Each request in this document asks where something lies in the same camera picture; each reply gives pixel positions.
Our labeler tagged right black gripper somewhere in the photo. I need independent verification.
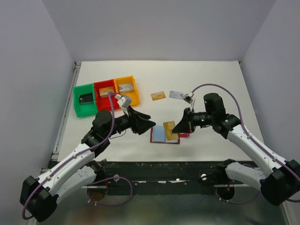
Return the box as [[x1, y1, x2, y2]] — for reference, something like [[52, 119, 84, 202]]
[[172, 107, 214, 134]]

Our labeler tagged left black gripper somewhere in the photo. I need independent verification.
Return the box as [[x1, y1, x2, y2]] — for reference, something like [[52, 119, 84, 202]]
[[105, 105, 156, 138]]

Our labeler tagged gold VIP card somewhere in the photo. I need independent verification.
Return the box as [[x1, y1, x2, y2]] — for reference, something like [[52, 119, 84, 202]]
[[163, 121, 179, 141], [150, 91, 166, 101]]

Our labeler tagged red leather card holder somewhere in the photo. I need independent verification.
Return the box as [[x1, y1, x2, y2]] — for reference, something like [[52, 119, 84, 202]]
[[150, 125, 190, 144]]

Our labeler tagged white VIP card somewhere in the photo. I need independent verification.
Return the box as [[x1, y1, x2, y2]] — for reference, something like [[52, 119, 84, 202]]
[[169, 90, 184, 99]]

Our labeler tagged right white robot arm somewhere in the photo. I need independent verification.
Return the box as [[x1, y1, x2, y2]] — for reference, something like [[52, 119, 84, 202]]
[[172, 93, 300, 206]]

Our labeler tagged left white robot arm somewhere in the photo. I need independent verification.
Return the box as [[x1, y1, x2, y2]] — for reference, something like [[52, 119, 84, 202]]
[[20, 107, 155, 222]]

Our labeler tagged silver card stack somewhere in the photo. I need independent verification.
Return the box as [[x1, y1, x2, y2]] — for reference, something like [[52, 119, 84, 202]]
[[118, 83, 134, 94]]

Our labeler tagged gold card stack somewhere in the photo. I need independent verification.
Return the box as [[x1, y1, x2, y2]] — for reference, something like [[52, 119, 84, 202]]
[[99, 86, 114, 98]]

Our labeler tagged black card stack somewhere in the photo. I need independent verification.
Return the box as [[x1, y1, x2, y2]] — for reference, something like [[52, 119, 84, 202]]
[[78, 93, 94, 105]]

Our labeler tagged yellow plastic bin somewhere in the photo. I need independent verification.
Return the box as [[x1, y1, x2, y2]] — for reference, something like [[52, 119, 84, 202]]
[[114, 76, 140, 106]]

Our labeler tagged red plastic bin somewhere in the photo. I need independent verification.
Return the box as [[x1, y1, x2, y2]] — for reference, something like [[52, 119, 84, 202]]
[[94, 80, 117, 111]]

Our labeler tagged green plastic bin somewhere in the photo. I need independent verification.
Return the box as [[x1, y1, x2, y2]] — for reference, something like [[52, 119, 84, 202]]
[[73, 83, 98, 118]]

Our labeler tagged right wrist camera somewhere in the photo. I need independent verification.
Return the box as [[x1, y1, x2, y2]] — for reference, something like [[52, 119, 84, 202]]
[[183, 92, 195, 111]]

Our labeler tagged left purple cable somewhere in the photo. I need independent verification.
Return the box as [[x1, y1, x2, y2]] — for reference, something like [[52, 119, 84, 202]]
[[22, 91, 134, 220]]

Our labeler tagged purple cable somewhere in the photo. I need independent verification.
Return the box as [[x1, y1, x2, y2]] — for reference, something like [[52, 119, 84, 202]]
[[22, 91, 134, 220], [191, 83, 300, 204]]

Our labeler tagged aluminium frame rail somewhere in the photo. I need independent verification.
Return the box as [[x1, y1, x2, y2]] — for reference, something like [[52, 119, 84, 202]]
[[40, 61, 82, 174]]

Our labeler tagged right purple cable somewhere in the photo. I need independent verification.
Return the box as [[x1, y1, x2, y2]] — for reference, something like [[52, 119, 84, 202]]
[[191, 83, 300, 204]]

